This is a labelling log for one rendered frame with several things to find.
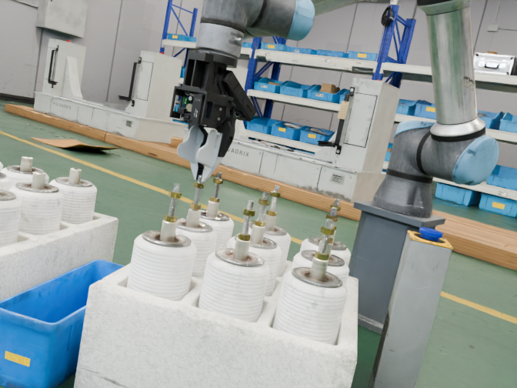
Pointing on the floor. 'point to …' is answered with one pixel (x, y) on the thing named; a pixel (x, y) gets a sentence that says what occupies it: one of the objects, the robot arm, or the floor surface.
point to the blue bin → (47, 328)
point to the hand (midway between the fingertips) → (203, 173)
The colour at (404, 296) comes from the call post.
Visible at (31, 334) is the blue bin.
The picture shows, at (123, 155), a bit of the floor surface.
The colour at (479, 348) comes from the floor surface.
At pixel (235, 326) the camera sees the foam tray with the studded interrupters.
